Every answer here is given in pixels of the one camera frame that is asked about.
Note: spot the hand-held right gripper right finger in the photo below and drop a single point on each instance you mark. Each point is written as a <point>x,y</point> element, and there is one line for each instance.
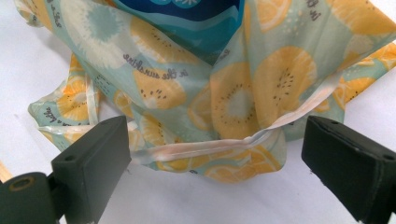
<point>351,168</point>

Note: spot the white table mat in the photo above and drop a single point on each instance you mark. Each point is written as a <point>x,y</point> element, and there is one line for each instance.
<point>218,202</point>

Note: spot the blue packet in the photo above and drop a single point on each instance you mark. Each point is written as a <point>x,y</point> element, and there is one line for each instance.
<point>193,28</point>

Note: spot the fruit print fabric bag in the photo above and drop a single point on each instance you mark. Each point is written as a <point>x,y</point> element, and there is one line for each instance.
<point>236,102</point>

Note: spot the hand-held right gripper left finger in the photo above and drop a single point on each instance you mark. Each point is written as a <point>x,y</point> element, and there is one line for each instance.
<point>93,168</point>

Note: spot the light wooden table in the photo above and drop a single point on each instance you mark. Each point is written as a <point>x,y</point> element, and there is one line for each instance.
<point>4,171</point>

